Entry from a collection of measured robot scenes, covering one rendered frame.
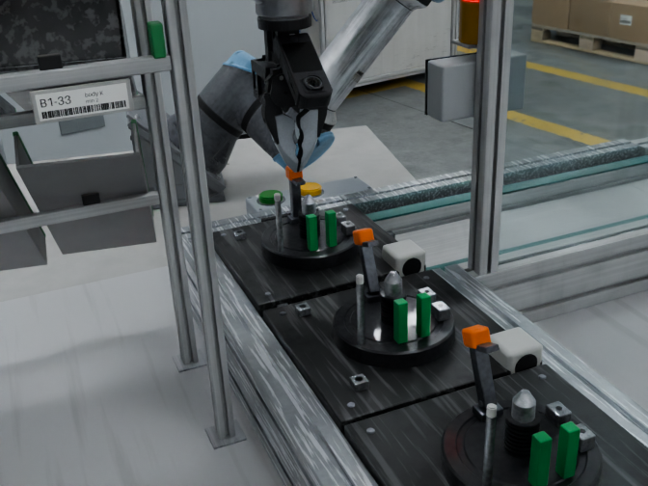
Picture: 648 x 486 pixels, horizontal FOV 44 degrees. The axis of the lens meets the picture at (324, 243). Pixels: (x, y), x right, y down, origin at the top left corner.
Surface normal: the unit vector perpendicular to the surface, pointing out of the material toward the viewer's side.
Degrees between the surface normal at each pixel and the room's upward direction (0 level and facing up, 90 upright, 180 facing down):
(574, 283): 90
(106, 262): 0
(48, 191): 135
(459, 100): 90
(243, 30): 90
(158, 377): 0
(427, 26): 90
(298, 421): 0
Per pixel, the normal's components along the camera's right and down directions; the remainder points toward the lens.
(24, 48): 0.18, 0.00
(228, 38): 0.54, 0.35
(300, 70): 0.17, -0.56
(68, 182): 0.18, 0.93
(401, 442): -0.04, -0.90
